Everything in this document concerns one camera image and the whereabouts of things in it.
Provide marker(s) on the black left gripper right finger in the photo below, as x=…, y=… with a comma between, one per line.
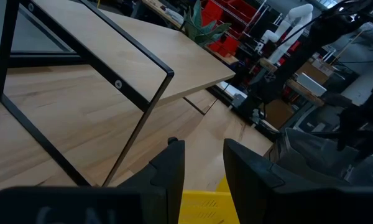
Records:
x=251, y=186

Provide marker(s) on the yellow plastic basket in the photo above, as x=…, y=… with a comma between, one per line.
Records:
x=205, y=207

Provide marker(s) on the wooden shelf with black frame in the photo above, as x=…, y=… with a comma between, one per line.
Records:
x=127, y=49

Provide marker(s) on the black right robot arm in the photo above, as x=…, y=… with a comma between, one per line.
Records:
x=323, y=34

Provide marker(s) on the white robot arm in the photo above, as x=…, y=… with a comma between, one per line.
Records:
x=295, y=18

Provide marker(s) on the red storage bin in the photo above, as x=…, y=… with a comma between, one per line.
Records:
x=242, y=7
x=227, y=45
x=213, y=9

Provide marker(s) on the brown cardboard box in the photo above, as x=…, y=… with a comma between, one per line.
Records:
x=314, y=71
x=278, y=113

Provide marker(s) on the green plant in white pot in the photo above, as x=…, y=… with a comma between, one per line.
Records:
x=202, y=31

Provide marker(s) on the white box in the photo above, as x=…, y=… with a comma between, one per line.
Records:
x=311, y=84

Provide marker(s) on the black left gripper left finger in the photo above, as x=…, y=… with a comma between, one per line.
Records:
x=168, y=186

